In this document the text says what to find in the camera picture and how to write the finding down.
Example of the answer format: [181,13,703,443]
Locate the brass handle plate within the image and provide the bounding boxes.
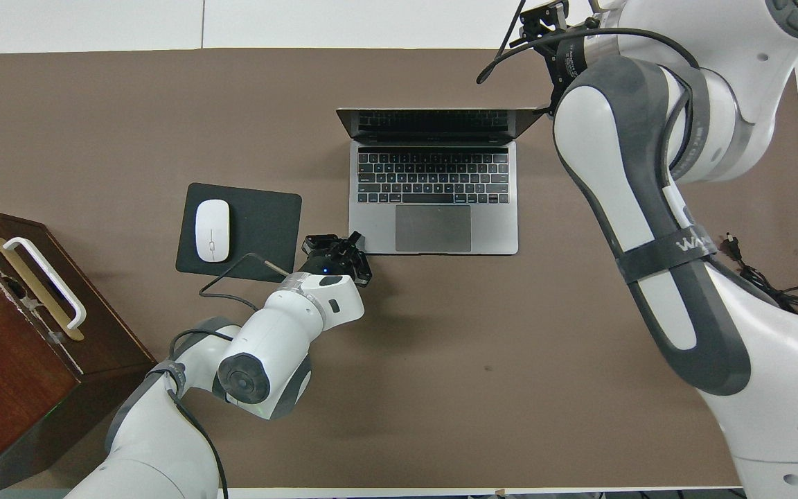
[0,236,85,342]

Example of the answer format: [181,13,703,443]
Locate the black lamp power cable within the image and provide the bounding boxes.
[718,234,798,322]

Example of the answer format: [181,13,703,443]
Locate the dark brown wooden box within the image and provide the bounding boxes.
[0,202,159,494]

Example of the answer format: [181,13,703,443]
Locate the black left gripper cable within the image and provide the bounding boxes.
[166,252,296,499]

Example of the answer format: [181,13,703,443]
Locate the silver laptop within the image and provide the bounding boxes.
[335,107,545,256]

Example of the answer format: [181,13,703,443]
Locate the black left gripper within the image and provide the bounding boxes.
[299,231,374,288]

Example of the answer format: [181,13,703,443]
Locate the white computer mouse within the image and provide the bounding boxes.
[195,199,231,263]

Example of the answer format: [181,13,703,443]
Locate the black mouse pad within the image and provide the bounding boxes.
[175,182,303,282]

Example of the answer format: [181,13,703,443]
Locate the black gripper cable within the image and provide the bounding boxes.
[477,0,701,85]
[166,252,296,499]

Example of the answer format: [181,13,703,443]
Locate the brown table mat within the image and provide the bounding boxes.
[0,49,798,489]

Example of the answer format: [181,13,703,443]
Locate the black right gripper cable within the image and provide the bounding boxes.
[477,0,701,85]

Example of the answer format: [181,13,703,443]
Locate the white box handle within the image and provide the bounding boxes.
[3,237,87,330]

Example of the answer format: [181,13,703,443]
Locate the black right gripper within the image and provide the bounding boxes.
[518,0,592,105]

